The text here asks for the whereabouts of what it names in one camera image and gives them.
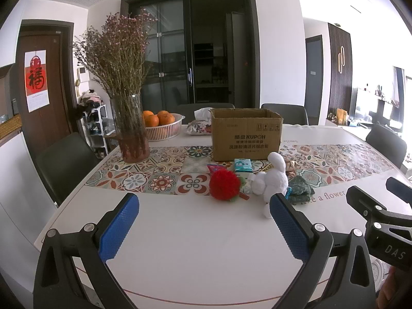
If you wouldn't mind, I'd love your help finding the dark framed glass sliding door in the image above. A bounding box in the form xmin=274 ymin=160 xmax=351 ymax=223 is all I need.
xmin=121 ymin=0 xmax=261 ymax=126

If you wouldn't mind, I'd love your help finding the brown cardboard box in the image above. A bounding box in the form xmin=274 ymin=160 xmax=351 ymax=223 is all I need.
xmin=210 ymin=108 xmax=284 ymax=162

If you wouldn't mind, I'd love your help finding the red fuzzy plush ball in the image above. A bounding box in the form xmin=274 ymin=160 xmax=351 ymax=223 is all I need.
xmin=209 ymin=169 xmax=250 ymax=203

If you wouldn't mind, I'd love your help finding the red patterned packet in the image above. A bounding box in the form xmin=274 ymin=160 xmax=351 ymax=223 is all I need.
xmin=207 ymin=164 xmax=229 ymax=176

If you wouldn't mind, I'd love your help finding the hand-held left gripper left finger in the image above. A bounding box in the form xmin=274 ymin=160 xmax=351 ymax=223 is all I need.
xmin=33 ymin=192 xmax=140 ymax=309

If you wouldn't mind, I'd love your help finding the dried pink flower bouquet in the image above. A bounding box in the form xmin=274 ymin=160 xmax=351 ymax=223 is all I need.
xmin=72 ymin=8 xmax=158 ymax=160

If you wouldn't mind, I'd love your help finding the white shoe rack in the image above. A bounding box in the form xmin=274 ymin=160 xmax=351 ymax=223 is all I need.
xmin=82 ymin=105 xmax=116 ymax=160

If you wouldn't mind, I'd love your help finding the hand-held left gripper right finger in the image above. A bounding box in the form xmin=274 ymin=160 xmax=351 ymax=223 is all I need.
xmin=269 ymin=192 xmax=377 ymax=309

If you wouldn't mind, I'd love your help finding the black television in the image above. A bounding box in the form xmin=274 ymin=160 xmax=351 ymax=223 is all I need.
xmin=353 ymin=88 xmax=382 ymax=123

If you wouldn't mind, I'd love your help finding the pale green packet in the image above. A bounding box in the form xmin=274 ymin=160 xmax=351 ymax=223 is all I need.
xmin=240 ymin=172 xmax=258 ymax=197

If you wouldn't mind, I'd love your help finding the pile of clothes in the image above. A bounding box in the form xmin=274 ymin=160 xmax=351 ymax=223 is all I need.
xmin=77 ymin=89 xmax=104 ymax=108

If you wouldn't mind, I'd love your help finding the grey refrigerator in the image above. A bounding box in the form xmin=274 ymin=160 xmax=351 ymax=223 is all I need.
xmin=225 ymin=11 xmax=247 ymax=104

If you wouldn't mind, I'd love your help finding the teal packet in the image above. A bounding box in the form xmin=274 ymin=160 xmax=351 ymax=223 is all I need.
xmin=234 ymin=158 xmax=261 ymax=172

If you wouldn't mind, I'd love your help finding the dark interior door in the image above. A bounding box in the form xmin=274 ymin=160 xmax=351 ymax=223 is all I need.
xmin=305 ymin=35 xmax=323 ymax=108

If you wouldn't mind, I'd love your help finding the red and white wall calendar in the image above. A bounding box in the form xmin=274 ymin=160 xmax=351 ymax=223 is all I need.
xmin=25 ymin=50 xmax=50 ymax=113

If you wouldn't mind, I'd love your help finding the gold packet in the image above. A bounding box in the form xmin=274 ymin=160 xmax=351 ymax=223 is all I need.
xmin=279 ymin=160 xmax=300 ymax=177

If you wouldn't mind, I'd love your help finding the dark kitchen shelf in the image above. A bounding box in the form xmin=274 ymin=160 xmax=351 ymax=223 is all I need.
xmin=193 ymin=42 xmax=230 ymax=104

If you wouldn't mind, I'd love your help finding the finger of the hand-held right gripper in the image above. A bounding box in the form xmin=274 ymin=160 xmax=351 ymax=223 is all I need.
xmin=346 ymin=186 xmax=391 ymax=224
xmin=386 ymin=177 xmax=412 ymax=205

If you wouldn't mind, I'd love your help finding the dark grey dining chair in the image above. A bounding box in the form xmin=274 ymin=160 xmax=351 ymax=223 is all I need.
xmin=261 ymin=103 xmax=309 ymax=126
xmin=175 ymin=103 xmax=235 ymax=126
xmin=366 ymin=124 xmax=408 ymax=169
xmin=35 ymin=132 xmax=104 ymax=207

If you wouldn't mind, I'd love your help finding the glass vase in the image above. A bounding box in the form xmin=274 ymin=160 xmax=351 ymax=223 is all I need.
xmin=109 ymin=93 xmax=150 ymax=164

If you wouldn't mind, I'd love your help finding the white plush rabbit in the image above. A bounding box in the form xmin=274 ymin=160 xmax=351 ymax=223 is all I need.
xmin=251 ymin=152 xmax=289 ymax=219

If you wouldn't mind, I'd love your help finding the dark slatted wall panel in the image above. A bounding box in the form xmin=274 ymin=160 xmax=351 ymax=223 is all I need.
xmin=328 ymin=22 xmax=353 ymax=124

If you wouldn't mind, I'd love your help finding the brown wooden door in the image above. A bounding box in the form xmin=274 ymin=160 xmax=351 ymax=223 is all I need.
xmin=16 ymin=21 xmax=76 ymax=155

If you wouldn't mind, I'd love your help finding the floral tissue box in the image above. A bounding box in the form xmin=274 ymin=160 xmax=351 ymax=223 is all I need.
xmin=187 ymin=119 xmax=213 ymax=135

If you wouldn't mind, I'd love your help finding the dark green cloth toy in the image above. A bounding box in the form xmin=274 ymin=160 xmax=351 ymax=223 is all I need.
xmin=287 ymin=175 xmax=315 ymax=205

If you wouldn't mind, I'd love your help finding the white low cabinet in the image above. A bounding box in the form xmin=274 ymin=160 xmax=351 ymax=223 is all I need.
xmin=325 ymin=117 xmax=371 ymax=139

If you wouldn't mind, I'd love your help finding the white plastic basket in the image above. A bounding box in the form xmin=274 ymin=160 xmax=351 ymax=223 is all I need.
xmin=143 ymin=113 xmax=185 ymax=141

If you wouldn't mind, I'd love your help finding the pile of oranges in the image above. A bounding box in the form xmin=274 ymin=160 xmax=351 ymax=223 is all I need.
xmin=142 ymin=110 xmax=176 ymax=128

